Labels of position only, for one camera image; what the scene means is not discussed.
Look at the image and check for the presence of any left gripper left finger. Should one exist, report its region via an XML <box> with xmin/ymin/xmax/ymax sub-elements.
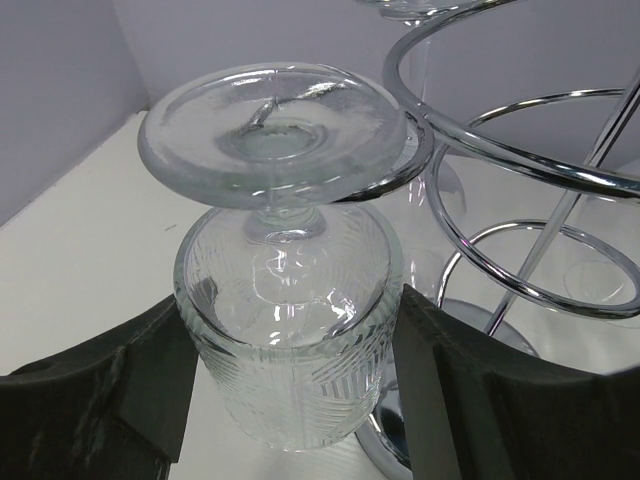
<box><xmin>1</xmin><ymin>296</ymin><xmax>197</xmax><ymax>479</ymax></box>

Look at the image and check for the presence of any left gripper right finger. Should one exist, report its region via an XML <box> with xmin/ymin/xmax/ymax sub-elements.
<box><xmin>394</xmin><ymin>287</ymin><xmax>639</xmax><ymax>479</ymax></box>

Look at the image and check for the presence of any chrome wine glass rack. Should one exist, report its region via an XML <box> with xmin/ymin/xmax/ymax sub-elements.
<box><xmin>356</xmin><ymin>1</ymin><xmax>639</xmax><ymax>479</ymax></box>

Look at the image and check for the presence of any ribbed wine glass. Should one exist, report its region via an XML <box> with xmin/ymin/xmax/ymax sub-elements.
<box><xmin>138</xmin><ymin>62</ymin><xmax>407</xmax><ymax>452</ymax></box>

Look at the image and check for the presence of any right wine glass on rack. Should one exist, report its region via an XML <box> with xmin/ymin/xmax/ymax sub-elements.
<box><xmin>563</xmin><ymin>196</ymin><xmax>639</xmax><ymax>305</ymax></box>

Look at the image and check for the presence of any tall wine glass on rack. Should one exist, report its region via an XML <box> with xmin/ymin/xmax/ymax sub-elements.
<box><xmin>360</xmin><ymin>1</ymin><xmax>466</xmax><ymax>220</ymax></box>

